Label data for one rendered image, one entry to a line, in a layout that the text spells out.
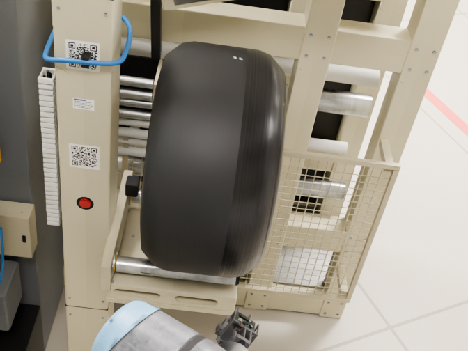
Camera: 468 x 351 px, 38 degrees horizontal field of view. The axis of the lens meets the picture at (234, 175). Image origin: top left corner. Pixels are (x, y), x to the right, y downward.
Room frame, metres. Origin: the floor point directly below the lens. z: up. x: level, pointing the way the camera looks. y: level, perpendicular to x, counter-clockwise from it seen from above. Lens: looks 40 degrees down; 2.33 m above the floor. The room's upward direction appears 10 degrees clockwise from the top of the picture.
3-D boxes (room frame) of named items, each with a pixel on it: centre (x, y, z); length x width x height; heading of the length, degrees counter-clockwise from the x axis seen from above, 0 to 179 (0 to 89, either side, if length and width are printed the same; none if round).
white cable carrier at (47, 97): (1.32, 0.46, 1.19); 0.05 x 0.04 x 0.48; 4
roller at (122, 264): (1.25, 0.11, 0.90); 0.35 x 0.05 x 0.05; 94
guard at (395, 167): (1.74, -0.08, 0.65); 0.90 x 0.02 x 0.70; 94
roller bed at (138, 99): (1.75, 0.37, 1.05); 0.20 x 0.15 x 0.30; 94
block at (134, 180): (1.48, 0.29, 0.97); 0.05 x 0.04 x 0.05; 4
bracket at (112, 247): (1.38, 0.30, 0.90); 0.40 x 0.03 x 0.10; 4
